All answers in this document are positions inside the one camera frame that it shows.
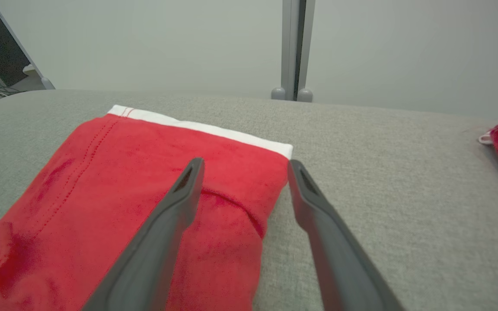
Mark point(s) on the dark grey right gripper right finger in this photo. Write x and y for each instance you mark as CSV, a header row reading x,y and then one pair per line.
x,y
339,263

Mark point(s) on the grey partition post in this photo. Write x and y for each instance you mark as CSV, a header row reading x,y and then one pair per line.
x,y
297,43

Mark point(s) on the red shirt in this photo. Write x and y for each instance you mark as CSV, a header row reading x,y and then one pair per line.
x,y
102,194

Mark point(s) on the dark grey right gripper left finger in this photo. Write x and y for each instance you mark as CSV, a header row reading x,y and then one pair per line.
x,y
154,250

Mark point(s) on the grey rounded post foot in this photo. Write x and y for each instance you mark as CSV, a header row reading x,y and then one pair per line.
x,y
305,95
278,93

